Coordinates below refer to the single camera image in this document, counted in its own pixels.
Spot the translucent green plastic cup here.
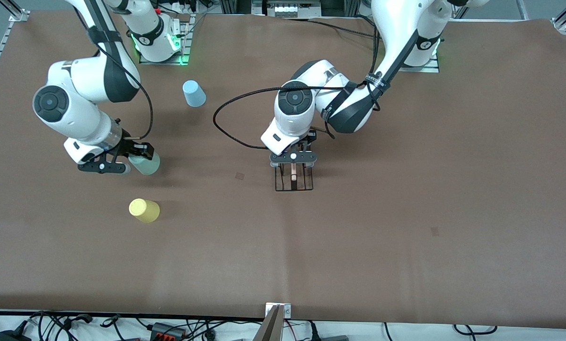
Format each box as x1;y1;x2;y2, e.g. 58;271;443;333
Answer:
129;152;161;177

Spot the power strip with red switch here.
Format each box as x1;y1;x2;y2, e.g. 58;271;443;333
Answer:
156;0;204;16

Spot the black wire cup holder rack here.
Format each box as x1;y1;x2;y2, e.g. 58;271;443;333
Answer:
274;161;315;192

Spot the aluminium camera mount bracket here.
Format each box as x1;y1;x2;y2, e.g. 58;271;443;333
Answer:
252;303;293;341

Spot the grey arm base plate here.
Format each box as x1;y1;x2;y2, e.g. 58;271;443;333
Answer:
398;37;441;74
138;13;196;66

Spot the black cable on mat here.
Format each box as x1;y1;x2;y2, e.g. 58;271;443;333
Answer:
283;16;377;39

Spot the yellow plastic cup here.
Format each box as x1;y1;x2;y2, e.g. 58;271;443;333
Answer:
128;197;161;224

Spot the brown table mat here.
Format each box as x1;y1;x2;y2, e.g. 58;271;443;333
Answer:
0;9;566;330

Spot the black adapter with red connectors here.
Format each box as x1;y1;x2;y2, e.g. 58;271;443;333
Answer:
150;322;187;341

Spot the light blue plastic cup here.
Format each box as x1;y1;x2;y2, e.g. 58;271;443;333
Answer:
182;80;207;108

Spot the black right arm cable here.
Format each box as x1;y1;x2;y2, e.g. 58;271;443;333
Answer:
72;0;154;141

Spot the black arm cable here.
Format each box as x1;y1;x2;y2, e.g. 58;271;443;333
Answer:
212;19;383;150
72;0;154;141

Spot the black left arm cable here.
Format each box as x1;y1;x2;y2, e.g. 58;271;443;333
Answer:
212;19;383;150

